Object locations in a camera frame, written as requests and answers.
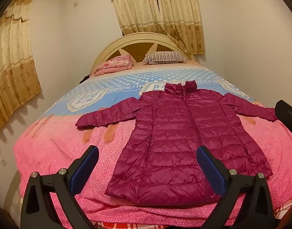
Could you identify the beige side curtain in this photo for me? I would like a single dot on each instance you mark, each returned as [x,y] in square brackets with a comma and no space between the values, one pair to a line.
[14,64]

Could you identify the striped pillow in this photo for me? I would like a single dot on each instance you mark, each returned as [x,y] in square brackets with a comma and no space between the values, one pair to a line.
[165,57]

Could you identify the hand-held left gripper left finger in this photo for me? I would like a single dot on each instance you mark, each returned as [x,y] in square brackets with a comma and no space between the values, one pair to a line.
[85,169]

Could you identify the folded pink floral quilt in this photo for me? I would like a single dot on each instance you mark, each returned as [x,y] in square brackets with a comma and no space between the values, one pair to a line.
[114,64]

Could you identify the dark bedside item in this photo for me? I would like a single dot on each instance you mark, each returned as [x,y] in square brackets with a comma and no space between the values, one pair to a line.
[85,77]

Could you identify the cream bed headboard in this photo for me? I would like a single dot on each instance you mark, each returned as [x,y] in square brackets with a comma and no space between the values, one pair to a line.
[136,37]

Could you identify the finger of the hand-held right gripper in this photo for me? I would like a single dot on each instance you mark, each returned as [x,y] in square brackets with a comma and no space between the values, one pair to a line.
[288,115]

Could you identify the bed with pink-blue bedspread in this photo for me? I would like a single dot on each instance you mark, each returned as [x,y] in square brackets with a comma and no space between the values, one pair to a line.
[64,152]

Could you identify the magenta puffer jacket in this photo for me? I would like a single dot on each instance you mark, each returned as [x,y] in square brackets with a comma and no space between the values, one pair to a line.
[169,148]

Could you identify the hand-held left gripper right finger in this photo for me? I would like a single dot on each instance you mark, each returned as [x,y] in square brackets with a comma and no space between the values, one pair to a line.
[212,169]

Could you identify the beige window curtain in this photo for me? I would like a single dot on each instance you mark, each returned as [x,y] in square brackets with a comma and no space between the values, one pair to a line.
[136,9]

